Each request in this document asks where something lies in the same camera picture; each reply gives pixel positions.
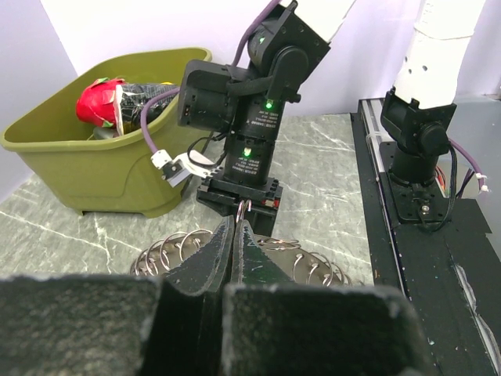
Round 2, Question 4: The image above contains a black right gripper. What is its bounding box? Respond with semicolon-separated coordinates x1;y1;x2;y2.
196;178;283;237

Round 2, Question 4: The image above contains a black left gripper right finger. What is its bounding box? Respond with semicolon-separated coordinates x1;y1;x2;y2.
221;219;435;376

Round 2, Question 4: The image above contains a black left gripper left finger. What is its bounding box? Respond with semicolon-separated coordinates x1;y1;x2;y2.
1;217;235;375

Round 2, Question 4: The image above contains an olive green plastic bin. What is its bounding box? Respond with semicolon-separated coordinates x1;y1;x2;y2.
1;47;212;219

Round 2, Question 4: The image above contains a red dragon fruit toy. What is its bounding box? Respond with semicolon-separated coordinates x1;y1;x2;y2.
75;78;125;128

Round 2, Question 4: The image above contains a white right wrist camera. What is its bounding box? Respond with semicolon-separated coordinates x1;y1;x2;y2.
150;150;216;187

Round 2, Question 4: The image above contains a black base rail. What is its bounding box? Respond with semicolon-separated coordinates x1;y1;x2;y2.
351;99;500;375

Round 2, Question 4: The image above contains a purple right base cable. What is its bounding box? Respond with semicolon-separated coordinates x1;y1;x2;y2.
448;139;492;197

